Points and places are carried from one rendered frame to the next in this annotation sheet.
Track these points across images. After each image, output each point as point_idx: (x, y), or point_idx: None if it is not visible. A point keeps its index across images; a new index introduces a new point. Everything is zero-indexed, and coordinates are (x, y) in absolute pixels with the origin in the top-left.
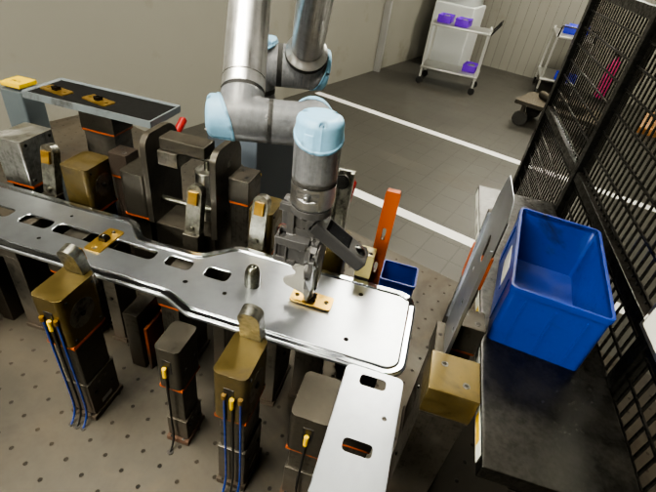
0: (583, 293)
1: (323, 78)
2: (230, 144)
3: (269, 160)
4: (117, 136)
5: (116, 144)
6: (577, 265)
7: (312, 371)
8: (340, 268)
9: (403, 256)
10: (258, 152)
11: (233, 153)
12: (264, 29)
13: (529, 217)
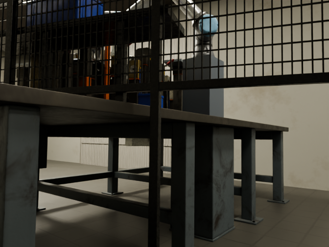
0: (55, 13)
1: (199, 25)
2: (145, 48)
3: (190, 72)
4: (174, 75)
5: (173, 78)
6: (77, 10)
7: None
8: (110, 66)
9: (194, 112)
10: (183, 66)
11: (147, 52)
12: (132, 6)
13: (101, 6)
